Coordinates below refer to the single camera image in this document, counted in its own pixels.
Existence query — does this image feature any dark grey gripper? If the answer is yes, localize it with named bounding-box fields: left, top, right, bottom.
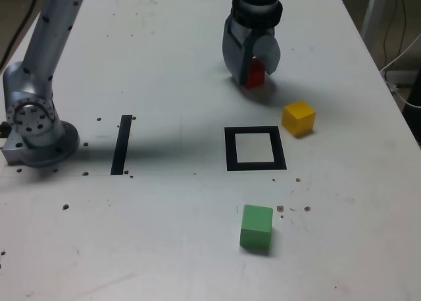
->
left=222, top=14, right=282, bottom=85

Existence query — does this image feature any red cube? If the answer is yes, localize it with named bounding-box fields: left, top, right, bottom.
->
left=245, top=58, right=266, bottom=89

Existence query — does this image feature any yellow cube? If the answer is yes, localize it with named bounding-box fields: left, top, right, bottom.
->
left=281, top=100, right=316, bottom=138

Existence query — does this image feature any green cube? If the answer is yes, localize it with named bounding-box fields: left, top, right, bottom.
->
left=239, top=204, right=274, bottom=256

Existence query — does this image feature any black tape square outline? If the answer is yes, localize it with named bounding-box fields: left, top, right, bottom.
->
left=224, top=126, right=287, bottom=172

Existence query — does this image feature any white metal stand leg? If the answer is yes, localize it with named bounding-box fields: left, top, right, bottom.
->
left=360, top=0, right=391, bottom=44

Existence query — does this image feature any dark flat floor object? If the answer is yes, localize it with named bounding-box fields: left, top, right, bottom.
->
left=383, top=69, right=421, bottom=85

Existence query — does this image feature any black tape strip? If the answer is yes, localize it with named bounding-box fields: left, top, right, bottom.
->
left=110, top=114, right=133, bottom=176

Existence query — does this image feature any white background cable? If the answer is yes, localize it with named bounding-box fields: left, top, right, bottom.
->
left=380, top=34, right=421, bottom=108

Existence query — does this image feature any black background cable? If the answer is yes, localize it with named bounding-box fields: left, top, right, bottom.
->
left=383, top=0, right=409, bottom=68

